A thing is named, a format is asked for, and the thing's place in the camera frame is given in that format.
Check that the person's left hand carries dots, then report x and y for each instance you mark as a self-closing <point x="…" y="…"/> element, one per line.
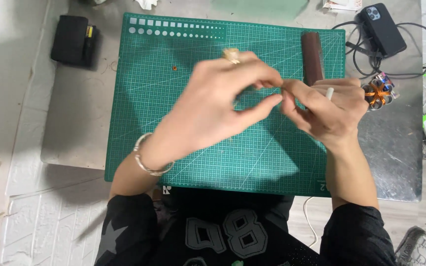
<point x="205" y="107"/>

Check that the person's right hand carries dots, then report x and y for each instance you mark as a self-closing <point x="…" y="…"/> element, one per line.
<point x="331" y="114"/>

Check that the person's right fingers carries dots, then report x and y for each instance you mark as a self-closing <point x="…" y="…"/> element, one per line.
<point x="298" y="99"/>

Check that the thin white stick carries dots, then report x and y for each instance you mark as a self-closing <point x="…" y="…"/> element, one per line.
<point x="330" y="93"/>

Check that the brown roll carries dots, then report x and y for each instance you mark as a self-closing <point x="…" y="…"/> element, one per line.
<point x="311" y="55"/>

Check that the printed paper scrap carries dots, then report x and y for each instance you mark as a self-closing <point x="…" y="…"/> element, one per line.
<point x="342" y="4"/>

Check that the black smartphone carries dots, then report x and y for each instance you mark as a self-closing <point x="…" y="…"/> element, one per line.
<point x="382" y="29"/>

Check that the green cutting mat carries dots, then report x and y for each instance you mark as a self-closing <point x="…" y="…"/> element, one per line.
<point x="161" y="111"/>

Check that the person's black printed shirt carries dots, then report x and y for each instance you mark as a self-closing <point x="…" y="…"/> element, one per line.
<point x="216" y="232"/>

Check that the crumpled white tissue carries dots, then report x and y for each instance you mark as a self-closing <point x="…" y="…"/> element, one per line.
<point x="146" y="3"/>

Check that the grey patterned cloth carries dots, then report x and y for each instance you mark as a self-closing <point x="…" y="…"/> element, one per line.
<point x="422" y="248"/>

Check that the black pouch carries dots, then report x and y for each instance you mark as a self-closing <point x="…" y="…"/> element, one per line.
<point x="70" y="40"/>

